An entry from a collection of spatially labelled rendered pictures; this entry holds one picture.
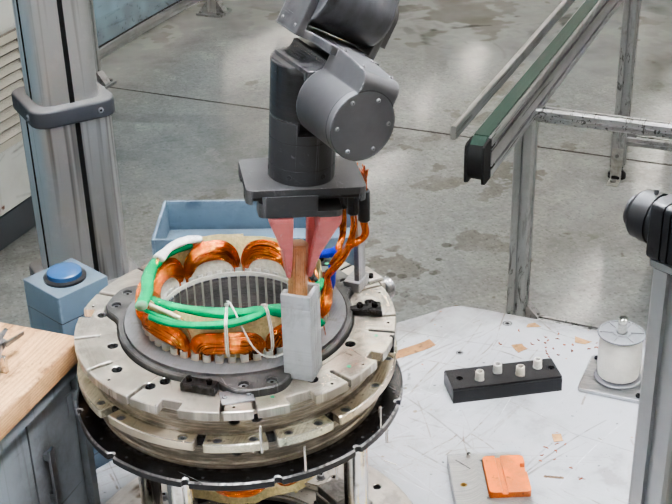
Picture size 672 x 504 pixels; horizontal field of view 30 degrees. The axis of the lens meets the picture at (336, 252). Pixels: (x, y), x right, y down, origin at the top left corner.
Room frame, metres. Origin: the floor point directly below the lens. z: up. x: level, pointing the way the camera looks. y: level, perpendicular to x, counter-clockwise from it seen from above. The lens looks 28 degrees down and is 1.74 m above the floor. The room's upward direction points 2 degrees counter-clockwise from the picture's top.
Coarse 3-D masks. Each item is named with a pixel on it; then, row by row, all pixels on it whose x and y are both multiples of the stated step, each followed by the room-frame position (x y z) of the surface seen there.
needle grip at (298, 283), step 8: (296, 240) 0.98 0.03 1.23; (304, 240) 0.98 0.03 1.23; (296, 248) 0.97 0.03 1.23; (304, 248) 0.97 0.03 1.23; (296, 256) 0.97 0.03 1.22; (304, 256) 0.97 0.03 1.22; (296, 264) 0.97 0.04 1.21; (304, 264) 0.97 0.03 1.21; (296, 272) 0.97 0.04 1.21; (304, 272) 0.97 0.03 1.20; (288, 280) 0.98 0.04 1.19; (296, 280) 0.97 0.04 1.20; (304, 280) 0.97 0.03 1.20; (288, 288) 0.98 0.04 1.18; (296, 288) 0.97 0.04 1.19; (304, 288) 0.97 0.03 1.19
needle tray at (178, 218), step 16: (176, 208) 1.41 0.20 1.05; (192, 208) 1.41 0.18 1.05; (208, 208) 1.41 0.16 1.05; (224, 208) 1.41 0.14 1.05; (240, 208) 1.41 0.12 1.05; (160, 224) 1.36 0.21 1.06; (176, 224) 1.42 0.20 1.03; (192, 224) 1.41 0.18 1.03; (208, 224) 1.41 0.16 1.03; (224, 224) 1.41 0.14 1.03; (240, 224) 1.41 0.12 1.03; (256, 224) 1.41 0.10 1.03; (304, 224) 1.41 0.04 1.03; (160, 240) 1.31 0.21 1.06; (336, 240) 1.30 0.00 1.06; (352, 256) 1.30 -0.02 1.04
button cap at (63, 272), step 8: (56, 264) 1.30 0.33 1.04; (64, 264) 1.29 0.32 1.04; (72, 264) 1.29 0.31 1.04; (48, 272) 1.28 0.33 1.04; (56, 272) 1.28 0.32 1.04; (64, 272) 1.27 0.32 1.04; (72, 272) 1.27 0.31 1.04; (80, 272) 1.28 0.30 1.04; (56, 280) 1.26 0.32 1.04; (64, 280) 1.26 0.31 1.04; (72, 280) 1.27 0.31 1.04
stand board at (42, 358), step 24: (24, 336) 1.10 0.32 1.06; (48, 336) 1.10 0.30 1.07; (72, 336) 1.10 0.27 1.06; (24, 360) 1.06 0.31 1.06; (48, 360) 1.06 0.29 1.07; (72, 360) 1.08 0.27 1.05; (0, 384) 1.02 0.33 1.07; (24, 384) 1.01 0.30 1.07; (48, 384) 1.04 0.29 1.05; (0, 408) 0.97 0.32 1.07; (24, 408) 0.99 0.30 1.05; (0, 432) 0.96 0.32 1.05
